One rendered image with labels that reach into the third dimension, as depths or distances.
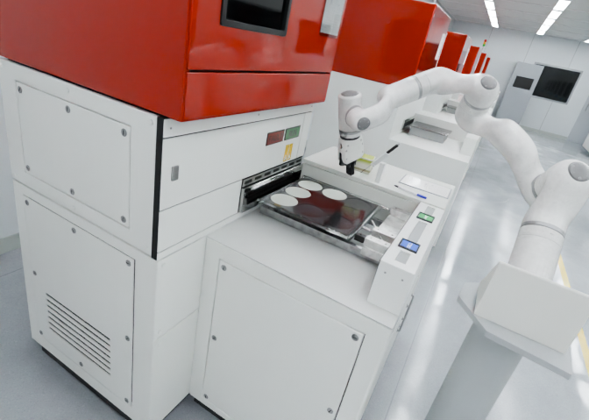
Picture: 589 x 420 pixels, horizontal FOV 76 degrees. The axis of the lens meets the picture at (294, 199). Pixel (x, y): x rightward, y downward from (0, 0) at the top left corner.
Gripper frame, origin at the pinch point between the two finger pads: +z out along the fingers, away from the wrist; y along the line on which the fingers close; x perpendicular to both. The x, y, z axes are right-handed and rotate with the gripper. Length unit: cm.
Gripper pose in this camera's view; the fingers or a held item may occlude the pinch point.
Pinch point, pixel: (350, 169)
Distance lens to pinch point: 153.2
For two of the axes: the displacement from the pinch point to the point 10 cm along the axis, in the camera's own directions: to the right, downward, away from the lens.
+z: 0.9, 8.1, 5.8
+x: -5.8, -4.3, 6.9
